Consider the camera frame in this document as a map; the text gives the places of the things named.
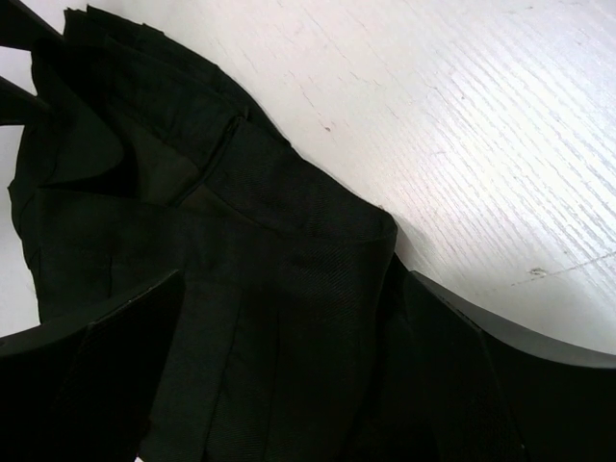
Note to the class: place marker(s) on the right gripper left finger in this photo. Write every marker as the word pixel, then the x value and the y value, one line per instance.
pixel 81 387

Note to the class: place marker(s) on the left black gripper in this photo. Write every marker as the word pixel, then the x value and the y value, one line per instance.
pixel 22 30

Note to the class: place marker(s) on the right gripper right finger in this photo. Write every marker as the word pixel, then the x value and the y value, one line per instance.
pixel 498 391

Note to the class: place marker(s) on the black pleated skirt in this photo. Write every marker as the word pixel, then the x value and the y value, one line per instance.
pixel 293 342

